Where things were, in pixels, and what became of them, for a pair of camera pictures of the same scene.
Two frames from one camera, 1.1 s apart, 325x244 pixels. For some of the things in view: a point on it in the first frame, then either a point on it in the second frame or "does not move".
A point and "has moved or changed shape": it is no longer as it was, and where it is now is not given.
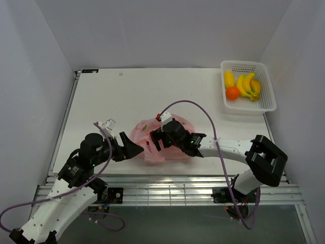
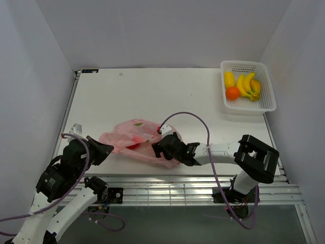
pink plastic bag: (141, 134) has moved or changed shape
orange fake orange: (232, 93) does not move
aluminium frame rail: (186, 190) does not move
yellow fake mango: (229, 79) does not move
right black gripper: (156, 135) → (159, 149)
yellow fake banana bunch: (243, 82) does not move
